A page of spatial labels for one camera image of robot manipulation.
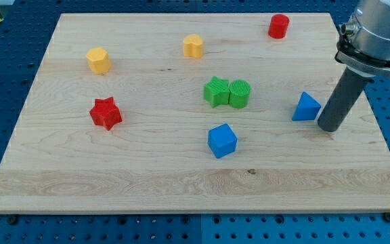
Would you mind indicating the red star block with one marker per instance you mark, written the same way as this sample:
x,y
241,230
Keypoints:
x,y
105,113

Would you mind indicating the yellow hexagon block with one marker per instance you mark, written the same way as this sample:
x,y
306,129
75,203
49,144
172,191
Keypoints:
x,y
98,60

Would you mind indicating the blue triangle block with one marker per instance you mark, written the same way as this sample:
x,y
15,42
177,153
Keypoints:
x,y
306,109

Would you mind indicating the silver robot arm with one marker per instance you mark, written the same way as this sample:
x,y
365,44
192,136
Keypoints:
x,y
364,48

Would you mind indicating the red cylinder block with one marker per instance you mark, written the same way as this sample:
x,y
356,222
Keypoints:
x,y
278,26

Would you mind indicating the wooden board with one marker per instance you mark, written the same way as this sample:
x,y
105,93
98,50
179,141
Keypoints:
x,y
157,159

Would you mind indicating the green cylinder block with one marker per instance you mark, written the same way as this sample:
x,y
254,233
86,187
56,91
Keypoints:
x,y
239,93

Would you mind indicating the yellow heart block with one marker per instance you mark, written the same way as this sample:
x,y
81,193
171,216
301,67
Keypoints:
x,y
193,46

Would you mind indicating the green star block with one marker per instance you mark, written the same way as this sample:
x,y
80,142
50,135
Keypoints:
x,y
216,91

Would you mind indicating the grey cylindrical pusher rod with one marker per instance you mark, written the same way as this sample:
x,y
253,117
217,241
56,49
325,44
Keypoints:
x,y
345,94

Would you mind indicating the blue cube block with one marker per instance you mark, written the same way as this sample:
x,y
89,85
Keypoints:
x,y
222,140

